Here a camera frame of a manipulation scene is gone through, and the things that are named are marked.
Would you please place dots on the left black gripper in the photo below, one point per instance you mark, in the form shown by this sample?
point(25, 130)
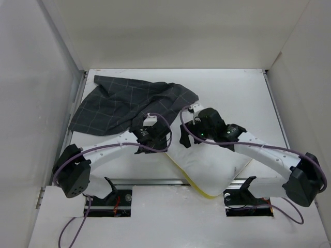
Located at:
point(160, 143)

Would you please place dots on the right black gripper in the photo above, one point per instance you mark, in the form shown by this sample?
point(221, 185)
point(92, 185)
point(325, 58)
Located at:
point(193, 126)

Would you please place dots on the white pillow yellow edge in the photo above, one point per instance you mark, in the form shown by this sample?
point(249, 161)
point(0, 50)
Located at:
point(209, 169)

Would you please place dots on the dark grey checked pillowcase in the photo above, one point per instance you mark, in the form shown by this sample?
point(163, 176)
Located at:
point(118, 104)

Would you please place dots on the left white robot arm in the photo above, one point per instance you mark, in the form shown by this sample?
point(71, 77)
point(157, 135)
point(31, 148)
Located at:
point(72, 170)

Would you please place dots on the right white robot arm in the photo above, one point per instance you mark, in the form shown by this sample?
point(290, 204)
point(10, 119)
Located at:
point(302, 178)

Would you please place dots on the front white foam board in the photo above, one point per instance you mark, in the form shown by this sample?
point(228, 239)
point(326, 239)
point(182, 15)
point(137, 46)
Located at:
point(173, 217)

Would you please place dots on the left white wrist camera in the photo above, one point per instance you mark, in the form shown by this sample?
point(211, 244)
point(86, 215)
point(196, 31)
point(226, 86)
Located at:
point(150, 120)

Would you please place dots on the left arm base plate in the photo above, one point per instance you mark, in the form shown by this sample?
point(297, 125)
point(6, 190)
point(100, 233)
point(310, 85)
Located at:
point(116, 204)

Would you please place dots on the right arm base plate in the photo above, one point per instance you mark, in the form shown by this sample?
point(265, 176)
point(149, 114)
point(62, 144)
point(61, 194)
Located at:
point(239, 202)

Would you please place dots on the left aluminium frame rail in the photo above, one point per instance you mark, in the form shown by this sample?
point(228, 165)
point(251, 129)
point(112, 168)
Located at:
point(66, 136)

